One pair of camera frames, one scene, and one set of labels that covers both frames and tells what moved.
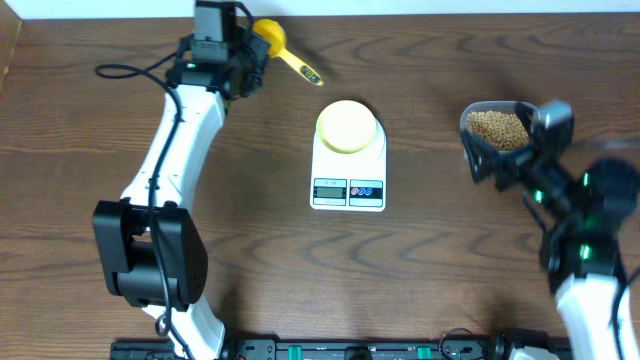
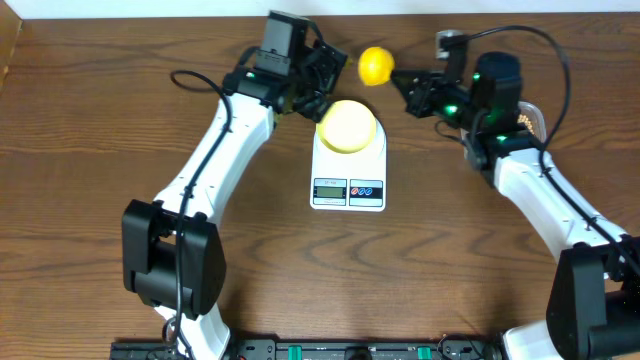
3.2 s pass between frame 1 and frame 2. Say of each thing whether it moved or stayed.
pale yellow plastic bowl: stayed
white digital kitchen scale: stayed
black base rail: stayed
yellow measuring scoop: moved
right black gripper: moved
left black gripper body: moved
